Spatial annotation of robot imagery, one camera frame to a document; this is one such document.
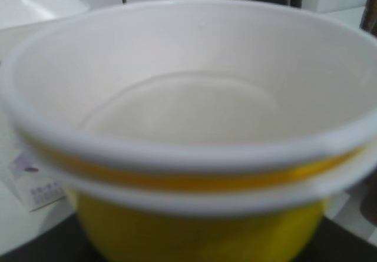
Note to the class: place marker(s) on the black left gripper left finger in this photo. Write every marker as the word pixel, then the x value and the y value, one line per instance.
pixel 66 242

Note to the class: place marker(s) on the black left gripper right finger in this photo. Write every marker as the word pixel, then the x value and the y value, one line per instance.
pixel 333 243

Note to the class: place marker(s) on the white paper cup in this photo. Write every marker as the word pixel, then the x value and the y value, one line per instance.
pixel 193 87

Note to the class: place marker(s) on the white milk bottle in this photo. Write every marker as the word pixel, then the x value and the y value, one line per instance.
pixel 19 20

